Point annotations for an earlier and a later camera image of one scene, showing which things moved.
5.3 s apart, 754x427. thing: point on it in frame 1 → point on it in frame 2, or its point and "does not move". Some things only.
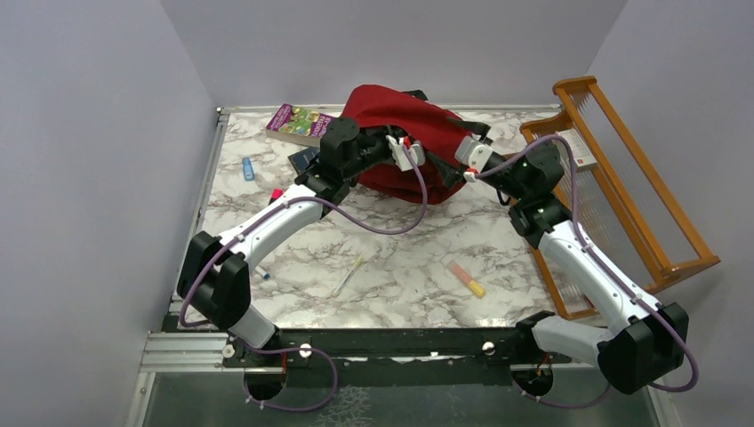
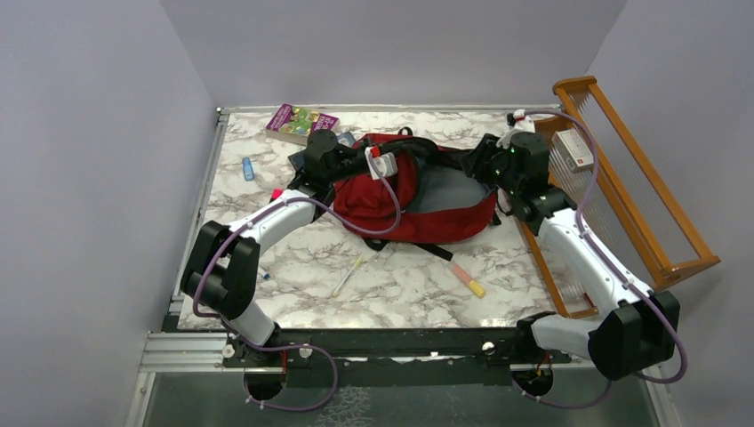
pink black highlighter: [275, 195] does not move
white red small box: [582, 157] does not move
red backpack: [412, 115] → [434, 197]
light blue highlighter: [248, 169] does not move
